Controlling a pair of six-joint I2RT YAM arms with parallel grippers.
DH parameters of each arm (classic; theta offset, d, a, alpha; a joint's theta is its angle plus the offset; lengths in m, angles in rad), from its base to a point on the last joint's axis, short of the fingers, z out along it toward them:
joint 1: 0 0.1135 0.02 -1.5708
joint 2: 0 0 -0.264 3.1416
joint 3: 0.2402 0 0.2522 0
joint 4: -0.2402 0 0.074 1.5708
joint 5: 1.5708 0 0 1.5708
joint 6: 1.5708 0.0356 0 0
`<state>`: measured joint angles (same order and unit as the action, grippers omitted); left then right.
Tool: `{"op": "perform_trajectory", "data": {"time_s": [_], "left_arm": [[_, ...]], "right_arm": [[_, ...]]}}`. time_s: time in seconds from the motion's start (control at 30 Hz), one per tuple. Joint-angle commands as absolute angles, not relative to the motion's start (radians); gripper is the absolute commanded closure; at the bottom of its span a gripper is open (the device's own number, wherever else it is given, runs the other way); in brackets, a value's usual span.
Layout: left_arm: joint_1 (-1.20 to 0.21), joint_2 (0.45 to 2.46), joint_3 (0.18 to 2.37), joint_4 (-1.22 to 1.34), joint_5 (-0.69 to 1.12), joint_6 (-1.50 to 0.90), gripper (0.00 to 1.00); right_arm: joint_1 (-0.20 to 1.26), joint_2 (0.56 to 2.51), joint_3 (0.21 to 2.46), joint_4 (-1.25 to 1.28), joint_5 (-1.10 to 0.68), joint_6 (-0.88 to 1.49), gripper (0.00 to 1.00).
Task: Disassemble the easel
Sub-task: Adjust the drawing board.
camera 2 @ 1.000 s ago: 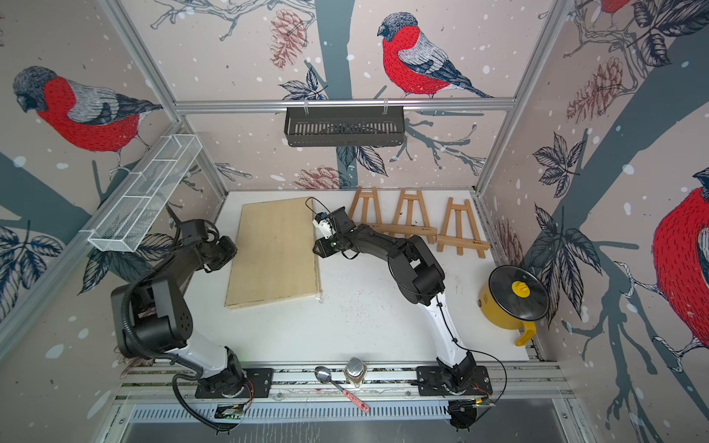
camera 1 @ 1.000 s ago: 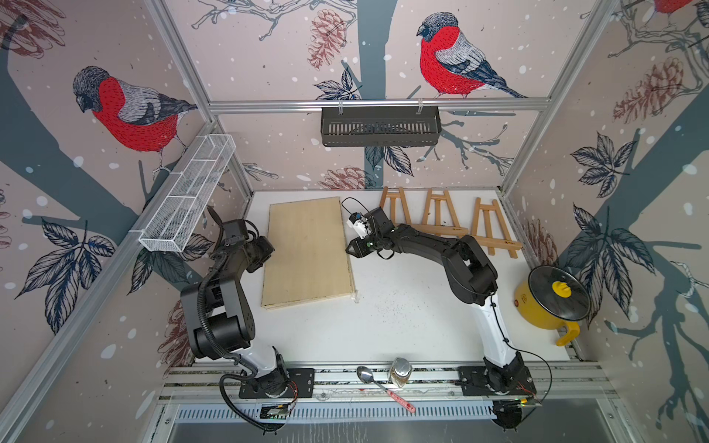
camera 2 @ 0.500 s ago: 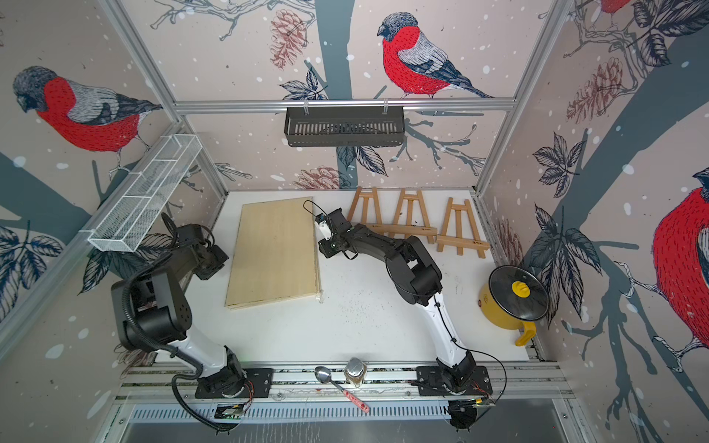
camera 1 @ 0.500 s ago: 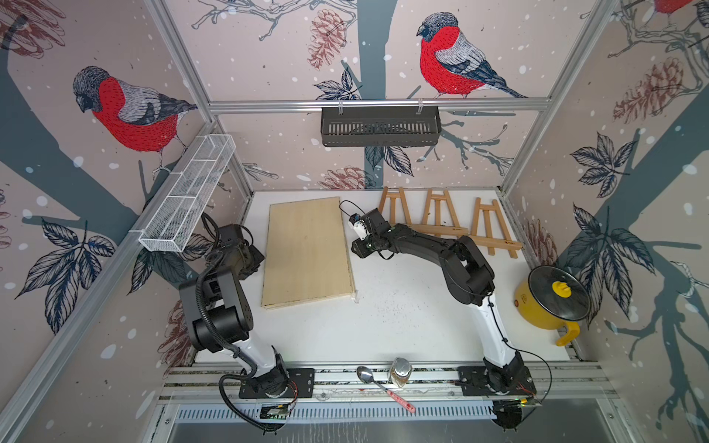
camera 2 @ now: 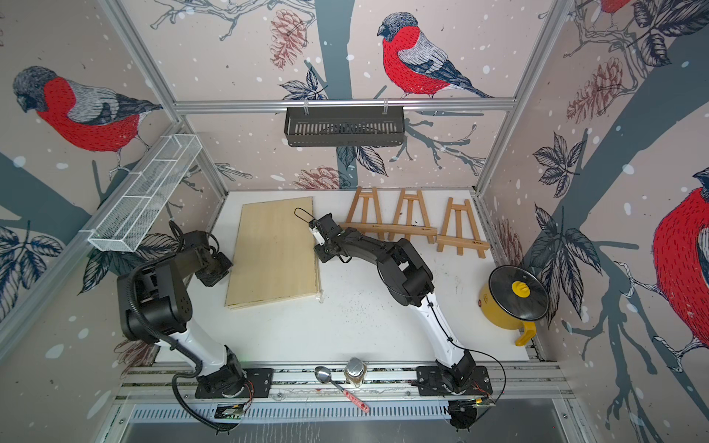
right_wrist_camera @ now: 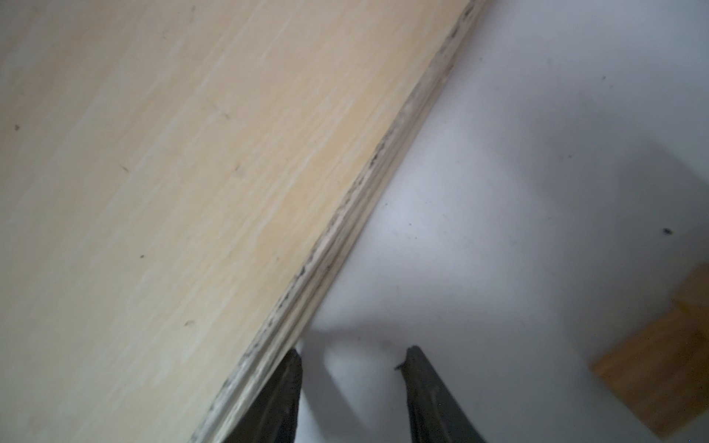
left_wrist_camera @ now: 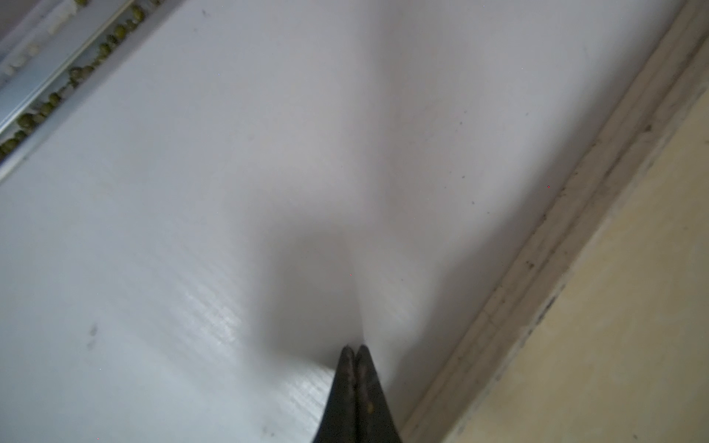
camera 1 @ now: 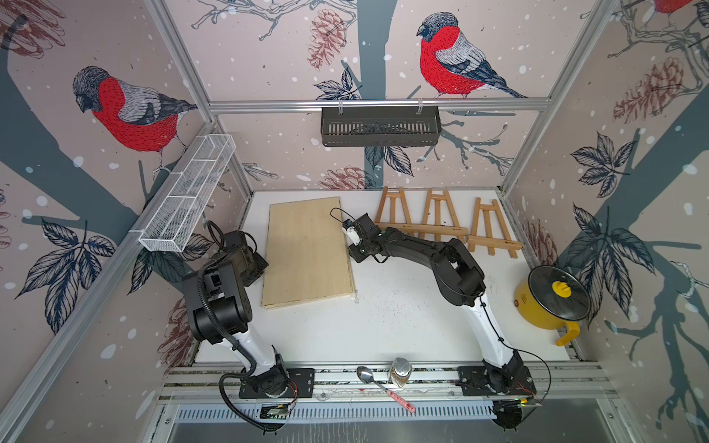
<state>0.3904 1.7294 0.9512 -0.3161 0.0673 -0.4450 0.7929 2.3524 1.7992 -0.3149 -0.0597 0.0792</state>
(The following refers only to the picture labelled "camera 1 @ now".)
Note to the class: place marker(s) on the wooden easel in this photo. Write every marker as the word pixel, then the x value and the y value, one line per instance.
pixel 440 221
pixel 490 231
pixel 393 199

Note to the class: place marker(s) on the horizontal aluminium rail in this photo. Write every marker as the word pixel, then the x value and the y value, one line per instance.
pixel 282 107

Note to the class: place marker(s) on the metal spoon red handle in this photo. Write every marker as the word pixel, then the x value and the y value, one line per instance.
pixel 366 375

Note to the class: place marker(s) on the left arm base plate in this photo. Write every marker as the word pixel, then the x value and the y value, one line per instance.
pixel 277 383

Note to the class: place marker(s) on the small metal cup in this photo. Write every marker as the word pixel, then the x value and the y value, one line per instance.
pixel 400 372

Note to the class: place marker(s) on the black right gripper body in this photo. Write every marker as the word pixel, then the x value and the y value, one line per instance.
pixel 360 251

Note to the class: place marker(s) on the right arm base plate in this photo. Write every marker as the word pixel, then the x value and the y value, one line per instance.
pixel 477 381

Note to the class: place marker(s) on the yellow pot black lid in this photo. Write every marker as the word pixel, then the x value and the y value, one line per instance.
pixel 552 299

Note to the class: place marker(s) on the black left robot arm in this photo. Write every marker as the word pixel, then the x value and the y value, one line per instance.
pixel 219 312

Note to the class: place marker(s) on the black hanging basket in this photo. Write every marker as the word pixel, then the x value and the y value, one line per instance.
pixel 389 126

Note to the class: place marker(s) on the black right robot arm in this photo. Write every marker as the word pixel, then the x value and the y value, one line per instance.
pixel 461 282

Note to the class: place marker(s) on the plywood board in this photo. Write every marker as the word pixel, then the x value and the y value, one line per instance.
pixel 307 255

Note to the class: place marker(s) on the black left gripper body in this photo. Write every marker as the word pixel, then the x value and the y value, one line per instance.
pixel 258 265

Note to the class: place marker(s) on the white wire mesh basket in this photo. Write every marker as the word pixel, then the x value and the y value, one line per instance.
pixel 176 219

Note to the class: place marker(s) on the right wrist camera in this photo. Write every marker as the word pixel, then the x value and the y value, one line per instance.
pixel 351 232

